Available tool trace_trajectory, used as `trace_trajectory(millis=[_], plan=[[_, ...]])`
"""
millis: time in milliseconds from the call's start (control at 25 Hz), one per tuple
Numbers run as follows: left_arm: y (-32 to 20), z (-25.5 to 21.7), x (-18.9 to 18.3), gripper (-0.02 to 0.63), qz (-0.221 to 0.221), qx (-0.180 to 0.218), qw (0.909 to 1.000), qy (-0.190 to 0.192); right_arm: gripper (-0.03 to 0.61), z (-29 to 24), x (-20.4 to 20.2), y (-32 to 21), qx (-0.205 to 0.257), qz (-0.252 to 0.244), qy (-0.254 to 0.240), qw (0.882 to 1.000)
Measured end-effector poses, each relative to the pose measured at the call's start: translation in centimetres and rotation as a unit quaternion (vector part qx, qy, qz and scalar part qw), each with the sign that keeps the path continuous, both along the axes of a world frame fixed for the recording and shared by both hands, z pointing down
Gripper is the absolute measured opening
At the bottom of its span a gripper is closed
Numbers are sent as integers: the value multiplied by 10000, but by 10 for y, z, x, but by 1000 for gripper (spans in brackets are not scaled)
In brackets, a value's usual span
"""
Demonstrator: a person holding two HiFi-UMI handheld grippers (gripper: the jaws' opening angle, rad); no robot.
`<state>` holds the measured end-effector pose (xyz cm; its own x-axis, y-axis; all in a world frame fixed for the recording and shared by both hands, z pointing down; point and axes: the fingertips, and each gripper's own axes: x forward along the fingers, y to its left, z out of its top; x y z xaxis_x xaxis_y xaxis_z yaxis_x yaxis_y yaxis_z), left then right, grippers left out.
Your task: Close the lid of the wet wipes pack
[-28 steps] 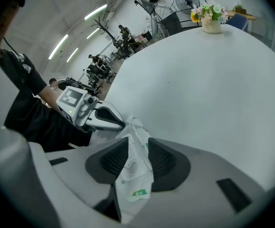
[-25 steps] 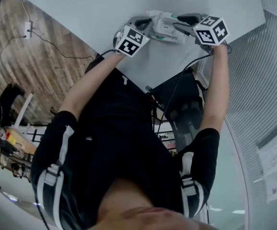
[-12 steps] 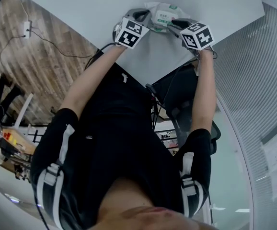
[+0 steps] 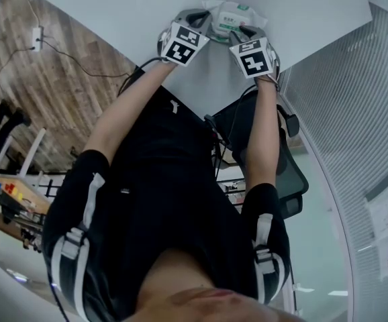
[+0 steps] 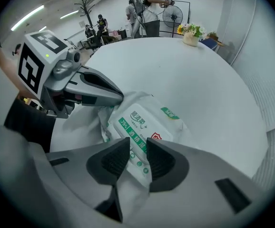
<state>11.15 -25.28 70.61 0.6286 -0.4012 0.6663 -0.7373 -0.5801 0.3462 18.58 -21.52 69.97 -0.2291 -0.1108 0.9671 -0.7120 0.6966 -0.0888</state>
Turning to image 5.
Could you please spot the flower pot with sunflowers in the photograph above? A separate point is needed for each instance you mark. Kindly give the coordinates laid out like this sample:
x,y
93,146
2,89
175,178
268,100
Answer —
x,y
191,35

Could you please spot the black metal frame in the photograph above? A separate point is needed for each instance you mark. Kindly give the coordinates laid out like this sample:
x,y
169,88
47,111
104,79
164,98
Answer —
x,y
186,2

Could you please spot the black coat rack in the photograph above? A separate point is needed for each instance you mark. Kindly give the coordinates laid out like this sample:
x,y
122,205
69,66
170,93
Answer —
x,y
85,11

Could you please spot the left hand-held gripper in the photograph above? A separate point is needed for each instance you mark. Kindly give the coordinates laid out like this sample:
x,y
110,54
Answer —
x,y
32,65

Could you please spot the black standing fan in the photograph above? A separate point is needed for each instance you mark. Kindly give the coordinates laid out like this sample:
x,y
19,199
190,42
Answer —
x,y
172,16

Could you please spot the ceiling light strip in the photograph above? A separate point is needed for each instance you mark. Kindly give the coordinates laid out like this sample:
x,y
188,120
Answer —
x,y
69,14
28,17

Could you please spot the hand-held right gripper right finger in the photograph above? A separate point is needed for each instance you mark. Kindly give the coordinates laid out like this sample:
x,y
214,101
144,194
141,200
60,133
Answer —
x,y
199,179

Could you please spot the white alcohol wipes pack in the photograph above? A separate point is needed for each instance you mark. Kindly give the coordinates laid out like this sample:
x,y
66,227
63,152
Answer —
x,y
149,120

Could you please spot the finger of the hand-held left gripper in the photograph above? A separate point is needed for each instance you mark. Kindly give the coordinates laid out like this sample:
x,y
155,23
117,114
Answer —
x,y
104,97

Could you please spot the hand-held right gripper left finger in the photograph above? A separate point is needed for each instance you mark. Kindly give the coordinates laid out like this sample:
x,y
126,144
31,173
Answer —
x,y
80,165

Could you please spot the blue chair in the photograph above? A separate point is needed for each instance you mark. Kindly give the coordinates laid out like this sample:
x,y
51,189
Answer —
x,y
210,43

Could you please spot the person's left forearm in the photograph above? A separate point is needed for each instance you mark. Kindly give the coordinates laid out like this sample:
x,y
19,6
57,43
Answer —
x,y
9,70

